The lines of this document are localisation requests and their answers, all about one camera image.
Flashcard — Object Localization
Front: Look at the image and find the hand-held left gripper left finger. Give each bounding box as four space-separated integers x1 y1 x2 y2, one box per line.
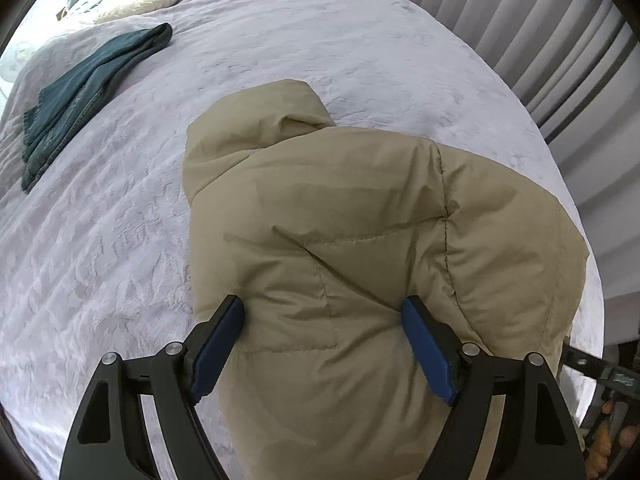
59 294 246 480

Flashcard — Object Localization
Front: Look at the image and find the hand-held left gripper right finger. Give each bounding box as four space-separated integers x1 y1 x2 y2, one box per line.
401 295 586 480

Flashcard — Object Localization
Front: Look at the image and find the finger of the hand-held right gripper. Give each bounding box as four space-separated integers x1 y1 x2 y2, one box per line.
561 346 608 377

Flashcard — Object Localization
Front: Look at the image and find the beige puffer jacket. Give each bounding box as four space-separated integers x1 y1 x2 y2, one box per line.
181 79 588 480

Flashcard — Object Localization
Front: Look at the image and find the person's right hand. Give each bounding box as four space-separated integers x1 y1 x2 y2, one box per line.
584 395 637 479

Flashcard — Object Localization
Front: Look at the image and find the lavender bed blanket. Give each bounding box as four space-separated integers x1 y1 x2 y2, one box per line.
0 0 606 480

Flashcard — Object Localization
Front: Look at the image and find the dark teal folded garment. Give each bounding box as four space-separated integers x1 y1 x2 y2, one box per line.
21 22 173 193

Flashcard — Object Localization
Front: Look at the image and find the grey curtain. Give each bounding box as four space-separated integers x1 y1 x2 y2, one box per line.
400 0 640 351

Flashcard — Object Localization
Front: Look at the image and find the white fluffy cushion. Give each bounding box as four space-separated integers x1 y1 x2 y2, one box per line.
0 40 36 83

